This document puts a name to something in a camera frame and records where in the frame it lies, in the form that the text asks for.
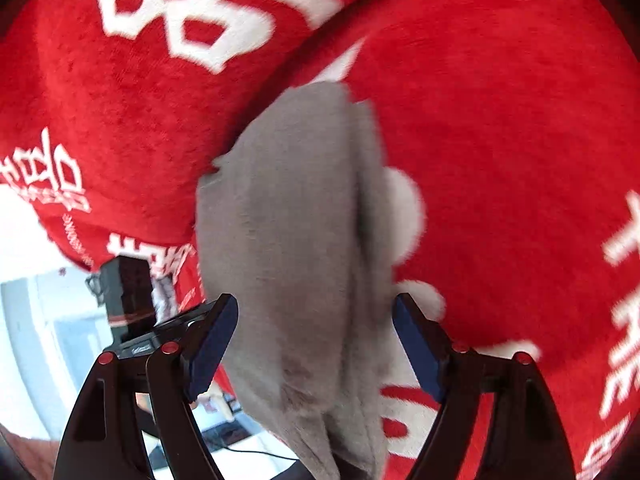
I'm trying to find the white cabinet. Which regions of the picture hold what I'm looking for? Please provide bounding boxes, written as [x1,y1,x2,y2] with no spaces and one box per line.
[0,270,113,443]

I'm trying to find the grey pants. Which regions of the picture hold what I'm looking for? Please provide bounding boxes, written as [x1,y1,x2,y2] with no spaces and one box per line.
[194,80,428,480]

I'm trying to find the black cable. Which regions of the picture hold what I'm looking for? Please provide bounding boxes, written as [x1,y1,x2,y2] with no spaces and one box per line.
[215,437,301,461]

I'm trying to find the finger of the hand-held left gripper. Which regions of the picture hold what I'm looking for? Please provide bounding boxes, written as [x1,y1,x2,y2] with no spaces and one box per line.
[149,301,221,348]

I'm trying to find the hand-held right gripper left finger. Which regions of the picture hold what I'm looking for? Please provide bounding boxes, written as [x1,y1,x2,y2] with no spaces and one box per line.
[52,294,239,480]

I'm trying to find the red printed blanket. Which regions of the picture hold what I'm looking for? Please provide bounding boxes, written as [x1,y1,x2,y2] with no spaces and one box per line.
[0,0,640,480]

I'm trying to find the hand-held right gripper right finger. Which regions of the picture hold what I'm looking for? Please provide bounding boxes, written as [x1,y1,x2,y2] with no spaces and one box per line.
[392,293,577,480]

